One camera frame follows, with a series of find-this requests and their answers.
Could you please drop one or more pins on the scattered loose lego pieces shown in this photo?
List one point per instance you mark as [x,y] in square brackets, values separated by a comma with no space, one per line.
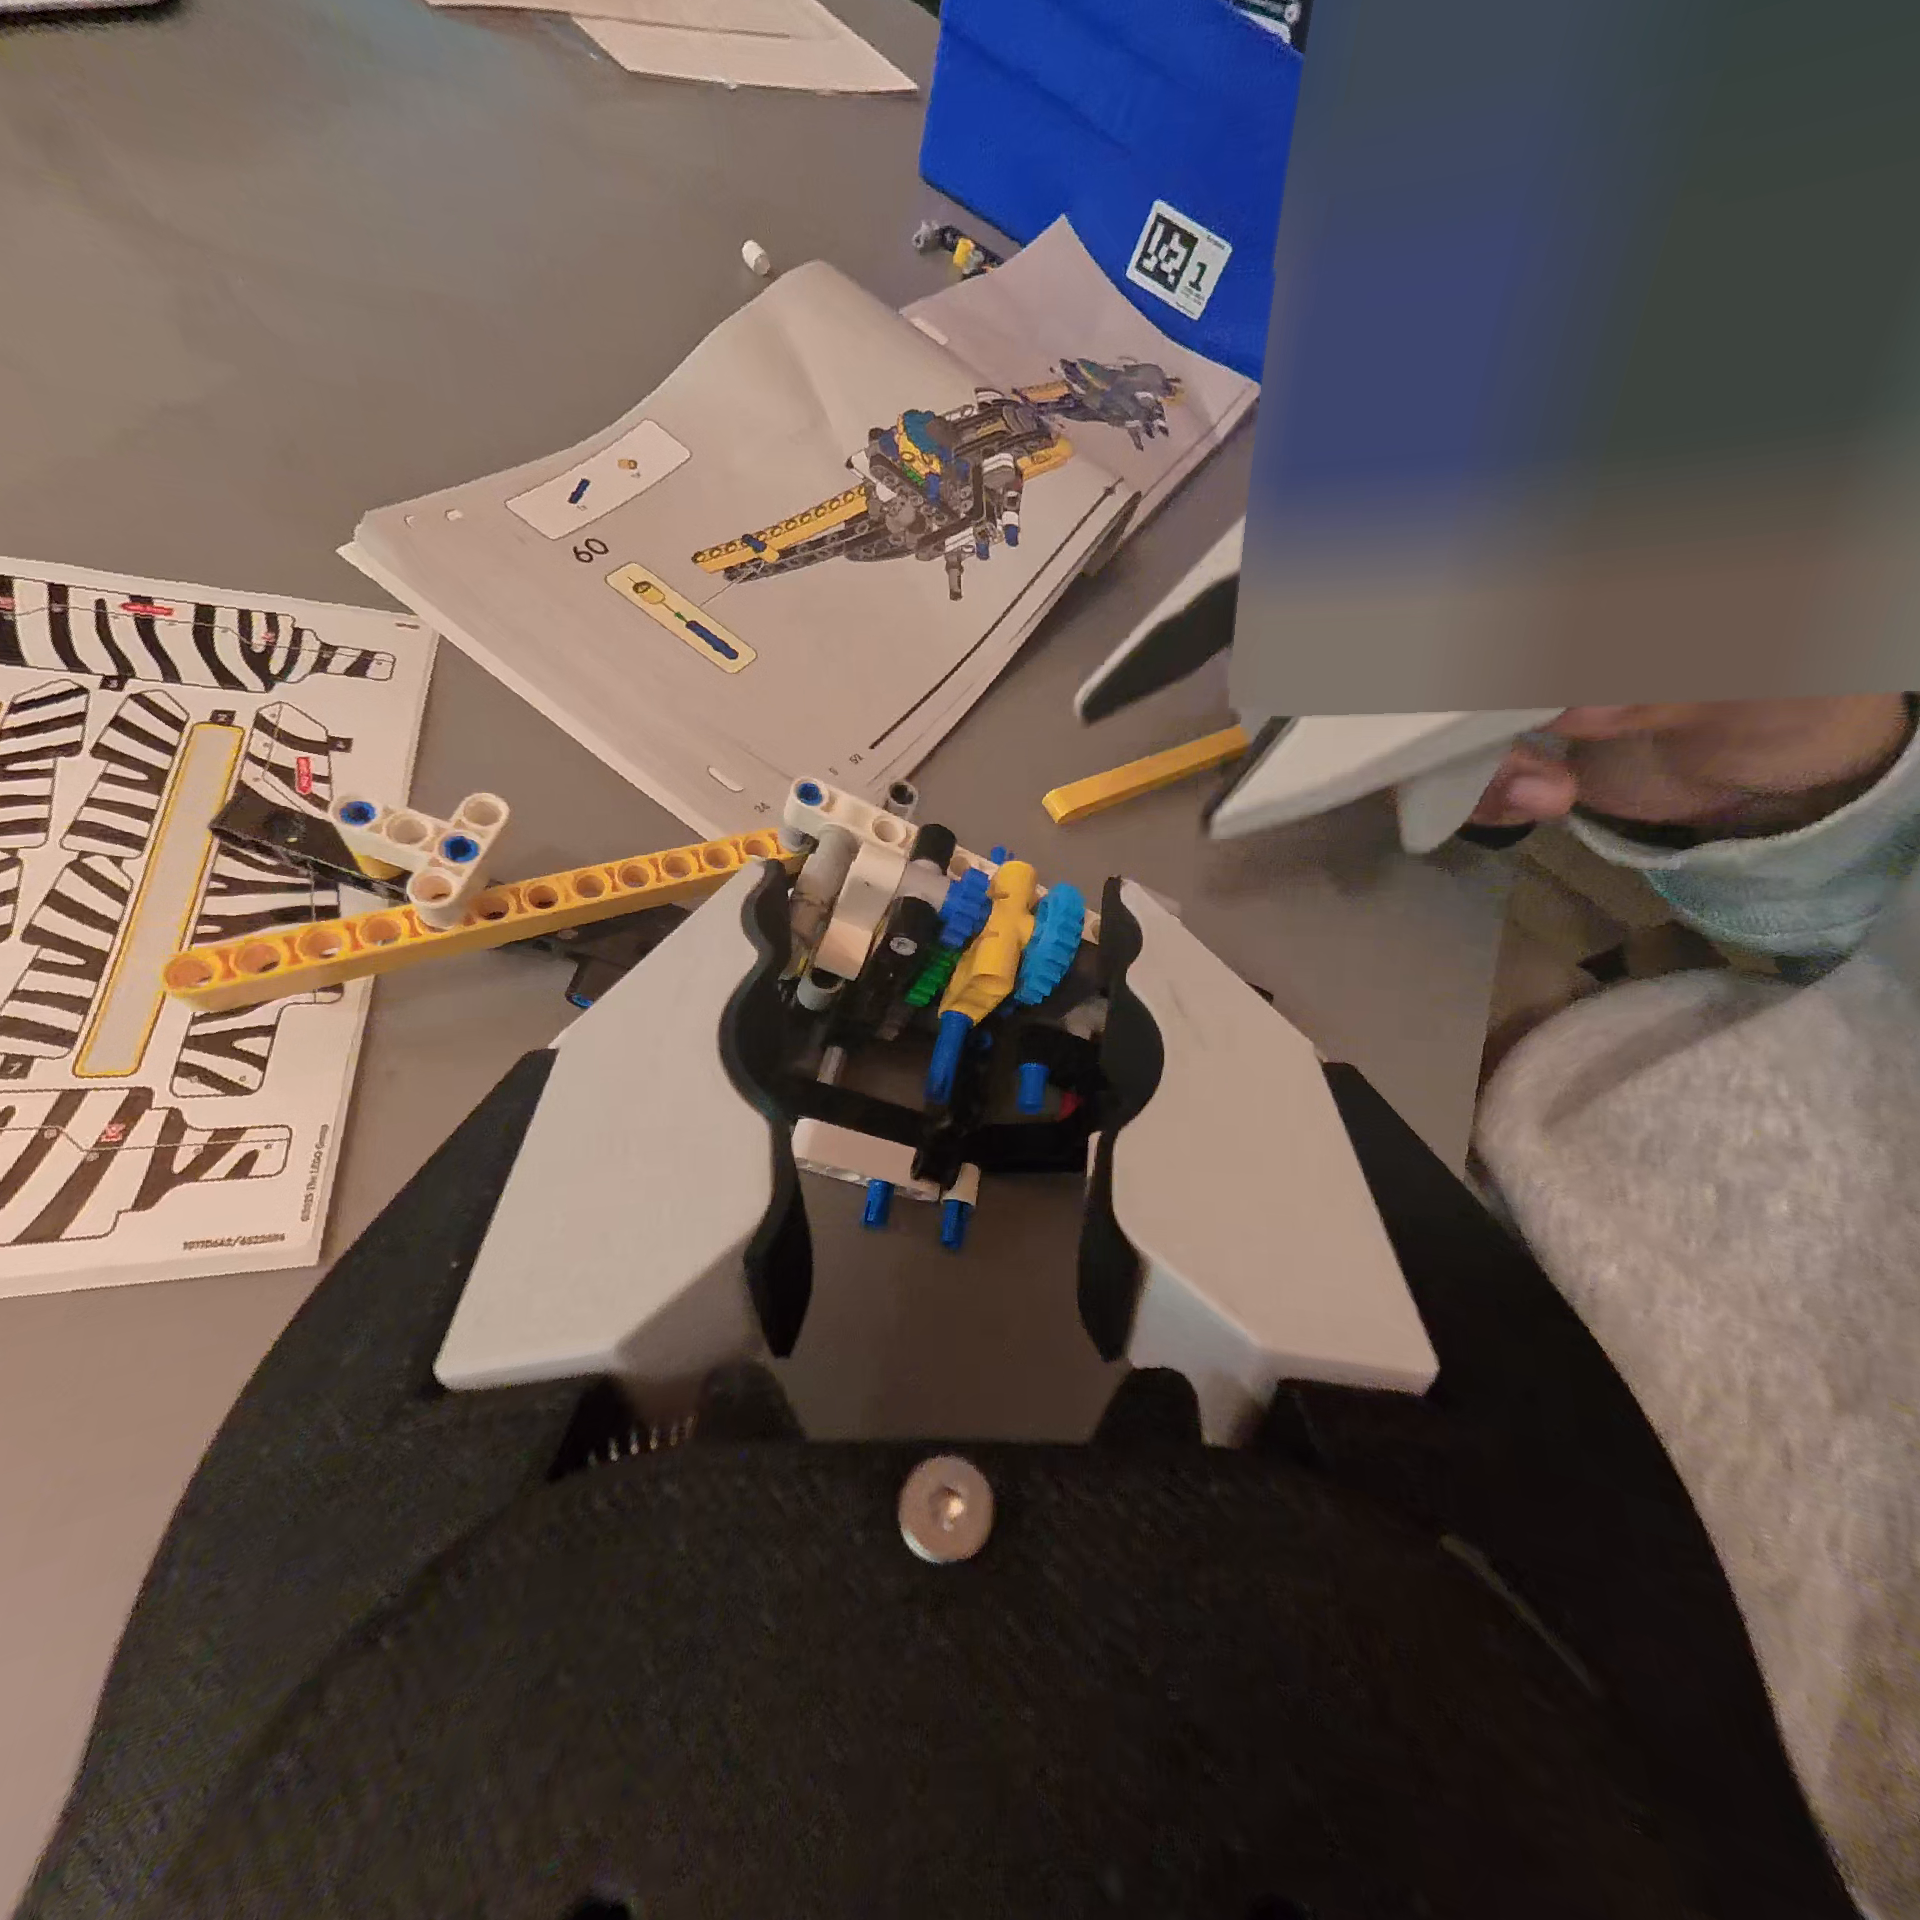
[960,247]

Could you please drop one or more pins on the person's right hand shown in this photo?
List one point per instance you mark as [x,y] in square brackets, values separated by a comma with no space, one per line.
[1680,764]

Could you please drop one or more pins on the yellow lego beam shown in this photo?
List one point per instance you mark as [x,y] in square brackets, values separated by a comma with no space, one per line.
[1142,777]

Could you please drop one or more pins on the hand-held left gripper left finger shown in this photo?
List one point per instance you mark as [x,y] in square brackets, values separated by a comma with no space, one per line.
[629,1185]

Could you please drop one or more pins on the partly built lego model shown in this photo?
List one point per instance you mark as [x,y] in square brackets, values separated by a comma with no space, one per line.
[991,930]

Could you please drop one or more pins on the blue storage box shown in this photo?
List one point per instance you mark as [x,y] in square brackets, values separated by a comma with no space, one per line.
[1049,105]

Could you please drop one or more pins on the zebra striped sticker sheet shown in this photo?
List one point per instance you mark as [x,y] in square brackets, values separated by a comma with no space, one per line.
[89,751]

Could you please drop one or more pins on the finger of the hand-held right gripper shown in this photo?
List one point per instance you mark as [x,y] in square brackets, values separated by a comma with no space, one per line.
[1349,764]
[1177,639]

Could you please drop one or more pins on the flat cardboard sheet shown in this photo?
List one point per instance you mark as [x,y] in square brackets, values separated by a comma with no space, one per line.
[720,36]

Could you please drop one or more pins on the lego instruction booklet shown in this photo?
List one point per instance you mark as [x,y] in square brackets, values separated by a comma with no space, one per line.
[809,389]

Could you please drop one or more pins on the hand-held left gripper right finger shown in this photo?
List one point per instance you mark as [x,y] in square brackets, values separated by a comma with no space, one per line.
[1277,1201]

